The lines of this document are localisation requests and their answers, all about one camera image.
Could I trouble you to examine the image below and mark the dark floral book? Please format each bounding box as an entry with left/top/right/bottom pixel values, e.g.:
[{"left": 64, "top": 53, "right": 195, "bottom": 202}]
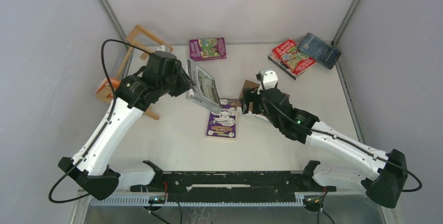
[{"left": 267, "top": 54, "right": 297, "bottom": 80}]

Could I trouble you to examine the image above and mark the red Treehouse book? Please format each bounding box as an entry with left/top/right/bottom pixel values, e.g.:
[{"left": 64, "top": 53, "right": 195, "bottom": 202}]
[{"left": 270, "top": 39, "right": 316, "bottom": 77}]

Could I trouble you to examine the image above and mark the purple Treehouse book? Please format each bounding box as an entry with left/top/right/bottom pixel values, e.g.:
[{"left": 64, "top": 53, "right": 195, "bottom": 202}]
[{"left": 189, "top": 38, "right": 227, "bottom": 62}]

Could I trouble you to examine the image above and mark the wooden book rack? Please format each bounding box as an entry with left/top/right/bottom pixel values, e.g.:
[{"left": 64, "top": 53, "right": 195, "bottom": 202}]
[{"left": 96, "top": 25, "right": 173, "bottom": 120}]

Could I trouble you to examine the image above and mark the grey ianra book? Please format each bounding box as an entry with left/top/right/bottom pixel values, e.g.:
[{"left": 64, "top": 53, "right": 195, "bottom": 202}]
[{"left": 186, "top": 59, "right": 222, "bottom": 113}]

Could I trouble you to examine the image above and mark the brown white Decorate book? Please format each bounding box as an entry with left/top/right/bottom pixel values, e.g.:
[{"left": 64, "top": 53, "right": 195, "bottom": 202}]
[{"left": 237, "top": 80, "right": 295, "bottom": 124}]

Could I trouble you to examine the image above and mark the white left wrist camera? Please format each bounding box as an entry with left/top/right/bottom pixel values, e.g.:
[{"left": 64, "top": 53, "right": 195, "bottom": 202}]
[{"left": 156, "top": 45, "right": 168, "bottom": 52}]

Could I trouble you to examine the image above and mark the purple white cartoon book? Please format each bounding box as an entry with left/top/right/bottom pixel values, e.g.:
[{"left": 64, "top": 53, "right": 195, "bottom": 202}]
[{"left": 205, "top": 99, "right": 238, "bottom": 140}]

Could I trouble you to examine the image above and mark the aluminium frame rail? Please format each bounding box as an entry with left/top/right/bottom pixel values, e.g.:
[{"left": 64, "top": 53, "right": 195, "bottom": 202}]
[{"left": 77, "top": 170, "right": 393, "bottom": 206}]

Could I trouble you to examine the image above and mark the dark blue book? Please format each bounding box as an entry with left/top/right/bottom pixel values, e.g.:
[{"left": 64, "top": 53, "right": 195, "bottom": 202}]
[{"left": 297, "top": 32, "right": 342, "bottom": 69}]

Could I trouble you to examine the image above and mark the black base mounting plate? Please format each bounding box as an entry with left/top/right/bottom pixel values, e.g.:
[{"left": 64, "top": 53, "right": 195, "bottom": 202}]
[{"left": 130, "top": 160, "right": 337, "bottom": 204}]

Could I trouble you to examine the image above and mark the orange Treehouse book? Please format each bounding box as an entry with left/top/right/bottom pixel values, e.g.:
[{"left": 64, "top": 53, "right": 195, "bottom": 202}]
[{"left": 96, "top": 78, "right": 121, "bottom": 97}]

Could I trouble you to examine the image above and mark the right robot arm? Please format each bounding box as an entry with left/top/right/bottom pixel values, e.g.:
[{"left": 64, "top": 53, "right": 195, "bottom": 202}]
[{"left": 240, "top": 88, "right": 423, "bottom": 208}]

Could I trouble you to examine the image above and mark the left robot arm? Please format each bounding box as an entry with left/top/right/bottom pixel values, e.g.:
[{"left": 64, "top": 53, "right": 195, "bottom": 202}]
[{"left": 48, "top": 43, "right": 195, "bottom": 204}]

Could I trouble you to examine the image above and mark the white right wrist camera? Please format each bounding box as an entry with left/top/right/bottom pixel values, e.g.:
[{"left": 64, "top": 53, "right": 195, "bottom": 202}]
[{"left": 256, "top": 68, "right": 278, "bottom": 90}]

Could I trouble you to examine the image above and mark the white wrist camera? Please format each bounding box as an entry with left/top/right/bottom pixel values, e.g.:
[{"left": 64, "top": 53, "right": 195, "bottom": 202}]
[
  {"left": 256, "top": 68, "right": 278, "bottom": 90},
  {"left": 156, "top": 45, "right": 168, "bottom": 52}
]

